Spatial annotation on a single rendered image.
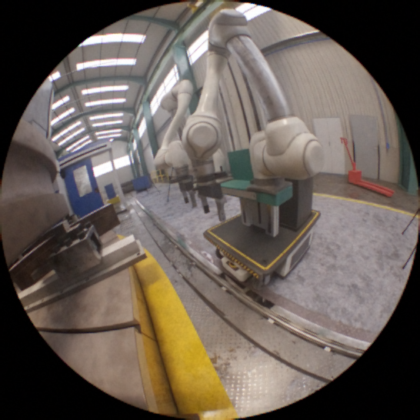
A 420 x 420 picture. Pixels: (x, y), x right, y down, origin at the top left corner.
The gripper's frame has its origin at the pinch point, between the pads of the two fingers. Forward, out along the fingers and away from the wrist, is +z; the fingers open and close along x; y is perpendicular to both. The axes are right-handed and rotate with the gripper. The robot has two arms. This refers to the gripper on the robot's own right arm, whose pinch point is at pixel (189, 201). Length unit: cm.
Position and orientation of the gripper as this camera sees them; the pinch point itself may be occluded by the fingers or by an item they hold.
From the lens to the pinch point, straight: 85.7
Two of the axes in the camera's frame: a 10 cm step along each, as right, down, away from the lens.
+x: -5.0, -2.2, 8.4
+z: 2.0, 9.1, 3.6
